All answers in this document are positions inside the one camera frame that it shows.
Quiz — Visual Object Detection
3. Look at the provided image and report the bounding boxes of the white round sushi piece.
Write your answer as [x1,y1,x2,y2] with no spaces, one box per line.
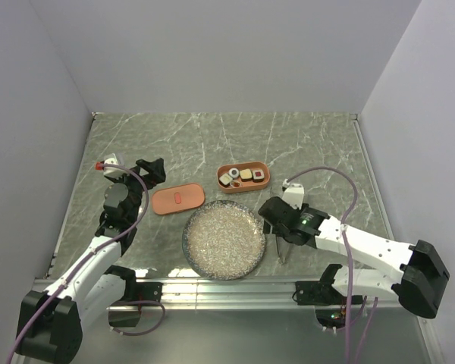
[228,168,240,178]

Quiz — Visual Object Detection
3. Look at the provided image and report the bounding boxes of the orange lunch box base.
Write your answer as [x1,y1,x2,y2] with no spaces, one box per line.
[217,162,271,194]

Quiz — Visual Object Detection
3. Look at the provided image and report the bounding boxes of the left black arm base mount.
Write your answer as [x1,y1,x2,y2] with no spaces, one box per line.
[133,281,163,302]

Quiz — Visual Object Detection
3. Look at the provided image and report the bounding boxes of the cream topped sushi piece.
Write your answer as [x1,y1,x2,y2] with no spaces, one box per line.
[240,168,253,181]

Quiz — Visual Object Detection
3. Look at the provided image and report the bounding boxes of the speckled round plate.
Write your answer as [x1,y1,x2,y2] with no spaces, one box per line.
[182,200,266,281]

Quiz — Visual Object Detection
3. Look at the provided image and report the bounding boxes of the orange lunch box lid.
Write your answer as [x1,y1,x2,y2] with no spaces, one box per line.
[151,184,206,215]

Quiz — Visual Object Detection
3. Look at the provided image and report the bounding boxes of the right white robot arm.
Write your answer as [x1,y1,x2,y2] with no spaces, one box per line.
[259,197,450,319]

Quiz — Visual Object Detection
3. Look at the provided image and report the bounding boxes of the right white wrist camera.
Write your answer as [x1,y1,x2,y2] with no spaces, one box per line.
[281,179,305,209]

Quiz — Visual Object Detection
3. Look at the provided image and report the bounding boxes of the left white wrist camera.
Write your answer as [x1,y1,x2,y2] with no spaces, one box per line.
[95,152,126,179]

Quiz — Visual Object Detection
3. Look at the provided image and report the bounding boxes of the orange topped sushi cup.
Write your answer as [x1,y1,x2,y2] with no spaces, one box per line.
[230,180,243,188]

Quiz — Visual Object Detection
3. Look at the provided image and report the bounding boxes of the red topped sushi piece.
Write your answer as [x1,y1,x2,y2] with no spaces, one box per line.
[252,168,265,183]

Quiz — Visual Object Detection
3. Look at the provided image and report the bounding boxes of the metal tongs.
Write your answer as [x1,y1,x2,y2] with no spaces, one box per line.
[275,236,293,265]

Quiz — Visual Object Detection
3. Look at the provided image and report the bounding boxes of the aluminium front rail frame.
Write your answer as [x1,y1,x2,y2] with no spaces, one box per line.
[32,276,428,310]

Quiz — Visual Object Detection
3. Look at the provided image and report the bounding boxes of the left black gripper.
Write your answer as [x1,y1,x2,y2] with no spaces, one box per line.
[110,158,165,223]

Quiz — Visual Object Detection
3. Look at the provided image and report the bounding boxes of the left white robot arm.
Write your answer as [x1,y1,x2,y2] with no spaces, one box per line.
[6,155,166,363]

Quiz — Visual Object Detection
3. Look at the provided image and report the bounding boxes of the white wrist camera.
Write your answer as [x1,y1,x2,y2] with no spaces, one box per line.
[281,179,305,209]
[95,152,126,179]

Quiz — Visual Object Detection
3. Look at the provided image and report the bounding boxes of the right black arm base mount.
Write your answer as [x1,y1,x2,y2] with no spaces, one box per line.
[292,281,347,306]

